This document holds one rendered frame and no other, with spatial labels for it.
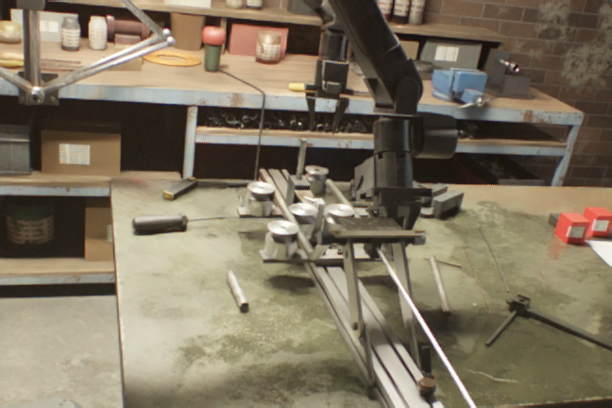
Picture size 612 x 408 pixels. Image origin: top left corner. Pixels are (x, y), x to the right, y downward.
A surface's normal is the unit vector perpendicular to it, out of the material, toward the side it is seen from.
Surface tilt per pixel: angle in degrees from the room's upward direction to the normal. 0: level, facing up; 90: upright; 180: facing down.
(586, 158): 90
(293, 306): 0
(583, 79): 90
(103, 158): 90
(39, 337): 0
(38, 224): 90
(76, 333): 0
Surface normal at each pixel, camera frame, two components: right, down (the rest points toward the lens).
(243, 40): 0.28, 0.41
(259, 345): 0.13, -0.91
